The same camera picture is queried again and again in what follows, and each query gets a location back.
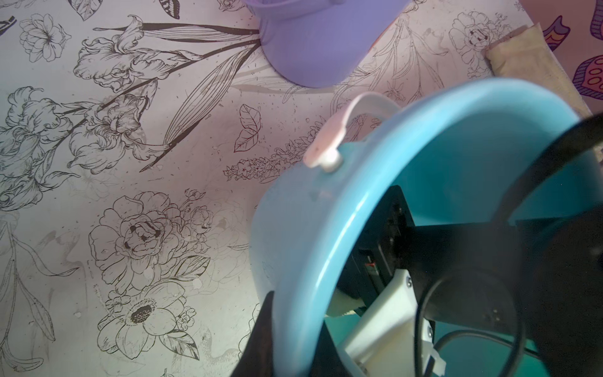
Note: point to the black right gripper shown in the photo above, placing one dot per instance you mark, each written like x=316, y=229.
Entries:
x=461, y=274

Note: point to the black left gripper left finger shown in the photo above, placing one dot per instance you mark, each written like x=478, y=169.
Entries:
x=257, y=358

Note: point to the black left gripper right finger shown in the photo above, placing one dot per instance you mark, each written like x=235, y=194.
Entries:
x=327, y=362

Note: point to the light blue bucket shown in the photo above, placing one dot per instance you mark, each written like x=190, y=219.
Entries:
x=454, y=155

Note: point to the purple plastic bucket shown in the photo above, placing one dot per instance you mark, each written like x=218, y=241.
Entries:
x=318, y=44

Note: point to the yellow cleaning cloth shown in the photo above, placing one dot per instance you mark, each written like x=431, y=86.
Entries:
x=342, y=304

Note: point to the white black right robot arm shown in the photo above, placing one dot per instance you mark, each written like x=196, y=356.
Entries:
x=534, y=287

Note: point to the beige work glove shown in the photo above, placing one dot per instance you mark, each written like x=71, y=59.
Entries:
x=526, y=55

